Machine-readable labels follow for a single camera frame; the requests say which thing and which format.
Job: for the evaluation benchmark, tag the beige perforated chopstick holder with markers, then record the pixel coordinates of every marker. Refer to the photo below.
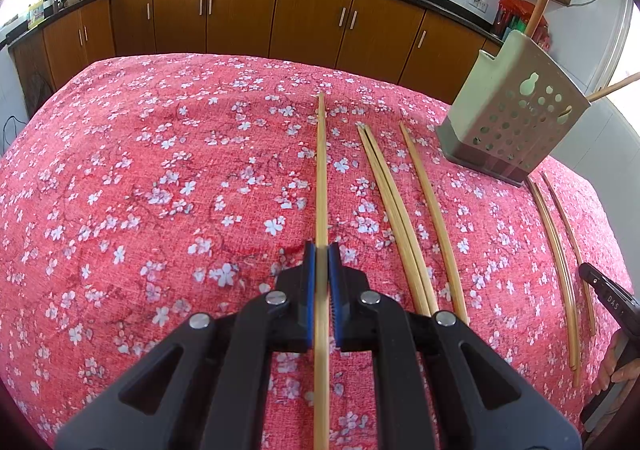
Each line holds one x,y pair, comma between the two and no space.
500,95

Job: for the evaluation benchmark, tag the red floral tablecloth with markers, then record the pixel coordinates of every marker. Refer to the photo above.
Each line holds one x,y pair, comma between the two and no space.
150,180

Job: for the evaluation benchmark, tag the yellow box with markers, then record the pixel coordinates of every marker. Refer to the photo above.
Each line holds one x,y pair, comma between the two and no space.
36,15

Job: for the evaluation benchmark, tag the window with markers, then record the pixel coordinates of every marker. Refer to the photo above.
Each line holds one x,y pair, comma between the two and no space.
622,40

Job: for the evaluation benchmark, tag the white wall socket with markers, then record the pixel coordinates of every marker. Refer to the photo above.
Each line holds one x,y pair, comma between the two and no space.
478,4

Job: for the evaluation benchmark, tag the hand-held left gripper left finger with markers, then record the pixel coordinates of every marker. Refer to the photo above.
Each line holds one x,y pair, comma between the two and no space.
310,295

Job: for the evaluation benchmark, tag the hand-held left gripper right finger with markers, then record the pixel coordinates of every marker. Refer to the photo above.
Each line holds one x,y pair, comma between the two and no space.
334,300

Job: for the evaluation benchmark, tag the wooden lower cabinets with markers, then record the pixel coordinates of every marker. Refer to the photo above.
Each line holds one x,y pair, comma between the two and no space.
240,15

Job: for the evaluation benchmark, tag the person's right hand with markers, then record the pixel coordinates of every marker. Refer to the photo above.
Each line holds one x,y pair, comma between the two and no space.
607,370

